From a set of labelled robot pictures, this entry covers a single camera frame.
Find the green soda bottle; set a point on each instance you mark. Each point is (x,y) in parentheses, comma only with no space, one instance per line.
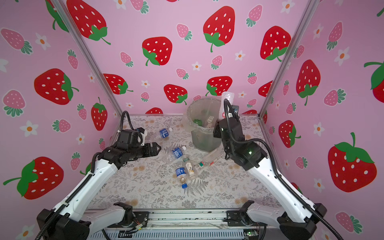
(198,122)

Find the small bottle blue label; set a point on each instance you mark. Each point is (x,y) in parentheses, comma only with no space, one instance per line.
(182,177)

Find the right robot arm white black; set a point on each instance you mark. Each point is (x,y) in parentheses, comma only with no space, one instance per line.
(300,217)

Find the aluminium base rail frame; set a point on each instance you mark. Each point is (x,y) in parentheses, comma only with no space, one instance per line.
(180,224)

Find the clear bottle red round label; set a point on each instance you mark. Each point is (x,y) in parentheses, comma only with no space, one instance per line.
(227,100)

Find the clear bottle yellow cap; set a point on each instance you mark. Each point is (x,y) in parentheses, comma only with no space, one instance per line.
(209,122)

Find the clear bottle green cap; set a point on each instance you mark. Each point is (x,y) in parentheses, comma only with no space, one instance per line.
(190,168)

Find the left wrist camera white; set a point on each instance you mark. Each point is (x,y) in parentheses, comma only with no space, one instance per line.
(142,134)

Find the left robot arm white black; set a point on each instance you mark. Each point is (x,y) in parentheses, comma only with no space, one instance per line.
(65,220)

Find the mesh waste bin with liner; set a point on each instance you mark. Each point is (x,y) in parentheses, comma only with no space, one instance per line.
(200,119)

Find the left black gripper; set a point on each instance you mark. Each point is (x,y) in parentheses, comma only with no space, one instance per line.
(149,153)

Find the clear bottle blue label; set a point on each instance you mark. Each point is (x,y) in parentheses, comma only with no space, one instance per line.
(161,134)
(176,154)

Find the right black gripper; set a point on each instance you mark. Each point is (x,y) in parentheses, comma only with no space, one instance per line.
(217,127)

